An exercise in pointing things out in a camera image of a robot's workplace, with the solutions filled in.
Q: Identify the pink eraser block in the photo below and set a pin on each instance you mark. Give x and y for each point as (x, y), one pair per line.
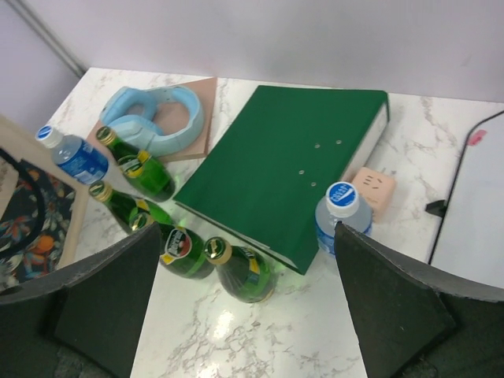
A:
(377, 189)

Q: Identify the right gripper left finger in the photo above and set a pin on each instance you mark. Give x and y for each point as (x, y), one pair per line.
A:
(85, 319)

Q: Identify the light blue headphones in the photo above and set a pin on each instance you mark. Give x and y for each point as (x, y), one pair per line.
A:
(134, 115)

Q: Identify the blue cap water bottle front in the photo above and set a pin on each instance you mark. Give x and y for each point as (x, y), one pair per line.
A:
(75, 156)

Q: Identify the beige canvas tote bag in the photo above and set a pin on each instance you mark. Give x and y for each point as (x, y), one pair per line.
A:
(42, 209)

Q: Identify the green binder folder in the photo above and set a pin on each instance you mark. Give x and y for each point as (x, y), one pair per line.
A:
(263, 179)

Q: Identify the blue cap water bottle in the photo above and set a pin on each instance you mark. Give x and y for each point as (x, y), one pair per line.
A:
(341, 202)
(75, 156)

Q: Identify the green glass bottle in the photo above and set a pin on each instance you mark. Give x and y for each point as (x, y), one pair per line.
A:
(242, 272)
(141, 169)
(124, 206)
(182, 252)

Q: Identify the small whiteboard with writing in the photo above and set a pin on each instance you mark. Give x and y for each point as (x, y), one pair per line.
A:
(469, 242)

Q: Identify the brown cardboard sheet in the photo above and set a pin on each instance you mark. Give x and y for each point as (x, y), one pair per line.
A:
(171, 123)

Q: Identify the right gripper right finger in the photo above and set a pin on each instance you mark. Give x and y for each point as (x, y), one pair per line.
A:
(414, 320)

